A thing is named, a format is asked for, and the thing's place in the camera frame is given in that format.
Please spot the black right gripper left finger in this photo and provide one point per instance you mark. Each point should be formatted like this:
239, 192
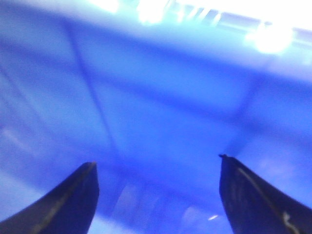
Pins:
69, 208

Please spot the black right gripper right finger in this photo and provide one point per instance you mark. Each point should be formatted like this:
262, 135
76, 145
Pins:
254, 206

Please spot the right blue plastic crate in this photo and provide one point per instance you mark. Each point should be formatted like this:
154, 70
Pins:
154, 105

